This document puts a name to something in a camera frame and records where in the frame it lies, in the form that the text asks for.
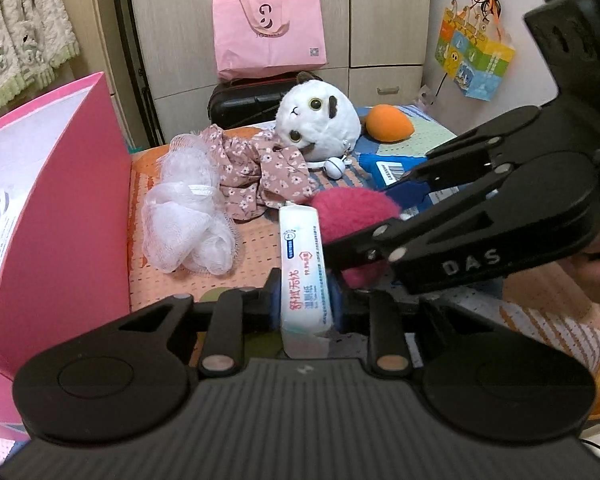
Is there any cream knitted sweater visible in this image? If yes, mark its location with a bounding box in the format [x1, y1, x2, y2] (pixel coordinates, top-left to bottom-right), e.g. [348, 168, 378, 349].
[0, 0, 81, 116]

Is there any black vertical frame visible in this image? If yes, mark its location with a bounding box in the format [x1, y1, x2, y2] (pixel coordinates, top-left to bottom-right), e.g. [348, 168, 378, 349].
[110, 0, 163, 148]

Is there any black suitcase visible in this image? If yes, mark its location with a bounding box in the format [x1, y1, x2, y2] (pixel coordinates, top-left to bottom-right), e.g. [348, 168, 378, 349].
[207, 72, 326, 128]

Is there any beige wardrobe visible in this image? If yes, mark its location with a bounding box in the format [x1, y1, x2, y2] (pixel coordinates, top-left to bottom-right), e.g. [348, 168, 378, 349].
[87, 0, 433, 146]

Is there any white plush cat toy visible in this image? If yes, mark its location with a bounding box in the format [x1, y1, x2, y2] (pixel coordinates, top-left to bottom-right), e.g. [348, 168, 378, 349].
[272, 72, 366, 179]

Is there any colourful paper gift bag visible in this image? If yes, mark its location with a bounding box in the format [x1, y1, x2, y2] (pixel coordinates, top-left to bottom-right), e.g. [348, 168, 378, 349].
[434, 0, 517, 102]

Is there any orange and blue patchwork mat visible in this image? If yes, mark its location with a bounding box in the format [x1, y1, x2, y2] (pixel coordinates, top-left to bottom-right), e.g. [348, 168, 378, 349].
[125, 102, 600, 411]

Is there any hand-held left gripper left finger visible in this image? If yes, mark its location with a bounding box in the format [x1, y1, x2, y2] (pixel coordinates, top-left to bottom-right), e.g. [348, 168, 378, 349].
[116, 269, 283, 377]

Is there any white wet wipes packet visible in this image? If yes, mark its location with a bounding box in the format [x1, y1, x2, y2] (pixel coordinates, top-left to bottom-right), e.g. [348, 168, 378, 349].
[278, 204, 337, 359]

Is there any magenta fuzzy ball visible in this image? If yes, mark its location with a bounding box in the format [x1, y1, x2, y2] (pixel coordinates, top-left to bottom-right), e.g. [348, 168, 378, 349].
[310, 187, 403, 288]

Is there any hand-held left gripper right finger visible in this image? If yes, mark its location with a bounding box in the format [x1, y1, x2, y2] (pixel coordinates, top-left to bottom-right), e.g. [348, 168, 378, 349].
[328, 272, 486, 377]

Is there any pink floral cloth scrunchie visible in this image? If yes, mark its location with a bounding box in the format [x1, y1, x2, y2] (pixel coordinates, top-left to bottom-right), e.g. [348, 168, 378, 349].
[200, 125, 318, 223]

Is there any white mesh bath sponge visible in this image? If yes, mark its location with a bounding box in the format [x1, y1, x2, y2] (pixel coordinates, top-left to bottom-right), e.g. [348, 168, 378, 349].
[141, 132, 241, 276]

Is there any orange plush mango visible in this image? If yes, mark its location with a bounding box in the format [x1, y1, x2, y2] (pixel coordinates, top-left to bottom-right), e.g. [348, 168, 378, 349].
[364, 104, 412, 143]

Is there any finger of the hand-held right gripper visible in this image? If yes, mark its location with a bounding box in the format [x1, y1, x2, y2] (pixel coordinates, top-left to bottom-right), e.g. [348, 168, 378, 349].
[384, 106, 548, 206]
[322, 187, 488, 288]

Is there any pink cardboard box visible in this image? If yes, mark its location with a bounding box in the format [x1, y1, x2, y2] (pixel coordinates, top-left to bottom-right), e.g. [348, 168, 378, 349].
[0, 71, 132, 443]

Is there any blue packet with white label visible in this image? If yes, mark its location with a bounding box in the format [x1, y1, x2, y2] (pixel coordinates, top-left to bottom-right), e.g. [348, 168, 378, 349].
[360, 155, 461, 206]

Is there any pink tote bag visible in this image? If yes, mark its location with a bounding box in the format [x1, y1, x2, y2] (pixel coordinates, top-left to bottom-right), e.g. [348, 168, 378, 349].
[211, 0, 328, 81]

